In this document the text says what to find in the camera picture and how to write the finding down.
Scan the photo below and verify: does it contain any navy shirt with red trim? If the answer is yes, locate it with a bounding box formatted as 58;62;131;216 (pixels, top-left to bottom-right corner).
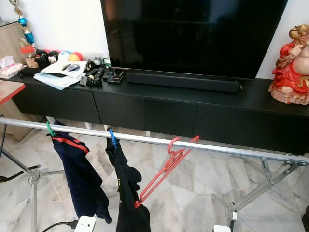
50;121;112;224

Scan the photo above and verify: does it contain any green plastic hanger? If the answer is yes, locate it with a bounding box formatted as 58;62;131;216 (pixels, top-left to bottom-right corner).
46;121;57;137

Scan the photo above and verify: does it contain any red plastic hanger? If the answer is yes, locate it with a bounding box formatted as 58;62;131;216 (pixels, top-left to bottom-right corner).
134;135;200;209

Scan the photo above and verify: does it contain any blue plastic hanger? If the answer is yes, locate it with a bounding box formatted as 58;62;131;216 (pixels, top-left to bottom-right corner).
108;128;118;148

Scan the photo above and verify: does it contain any red laughing Buddha statue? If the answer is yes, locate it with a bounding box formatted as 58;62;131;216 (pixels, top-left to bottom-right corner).
268;24;309;105

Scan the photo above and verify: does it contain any black soundbar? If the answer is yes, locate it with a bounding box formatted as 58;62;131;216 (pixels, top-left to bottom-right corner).
126;71;242;93

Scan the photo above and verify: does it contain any low black TV cabinet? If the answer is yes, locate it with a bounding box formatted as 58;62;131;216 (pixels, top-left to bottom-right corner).
11;72;309;155

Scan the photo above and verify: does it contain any large black television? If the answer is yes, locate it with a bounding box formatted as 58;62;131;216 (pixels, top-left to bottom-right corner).
100;0;289;79

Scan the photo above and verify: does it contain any silver metal clothes rack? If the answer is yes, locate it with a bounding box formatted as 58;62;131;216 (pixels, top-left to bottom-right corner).
0;117;309;232

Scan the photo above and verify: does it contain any black shirt with green logo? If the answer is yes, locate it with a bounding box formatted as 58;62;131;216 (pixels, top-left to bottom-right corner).
105;138;151;232

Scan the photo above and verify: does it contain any stack of white papers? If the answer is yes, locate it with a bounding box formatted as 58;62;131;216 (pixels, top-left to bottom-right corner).
33;60;87;91

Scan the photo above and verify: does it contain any jar with red lid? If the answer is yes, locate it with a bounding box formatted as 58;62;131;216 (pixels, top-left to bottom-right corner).
22;46;38;68

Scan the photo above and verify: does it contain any blue and gold trophy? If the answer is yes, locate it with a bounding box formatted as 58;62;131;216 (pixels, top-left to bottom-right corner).
9;0;37;49

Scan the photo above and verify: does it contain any pink tissue pack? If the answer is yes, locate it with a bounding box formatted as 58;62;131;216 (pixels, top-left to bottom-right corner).
0;56;25;79

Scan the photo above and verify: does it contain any light wooden sideboard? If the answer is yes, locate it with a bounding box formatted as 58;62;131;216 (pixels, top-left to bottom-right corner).
0;21;35;142

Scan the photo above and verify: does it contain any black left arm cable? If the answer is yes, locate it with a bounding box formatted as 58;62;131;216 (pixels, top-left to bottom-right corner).
41;220;78;232

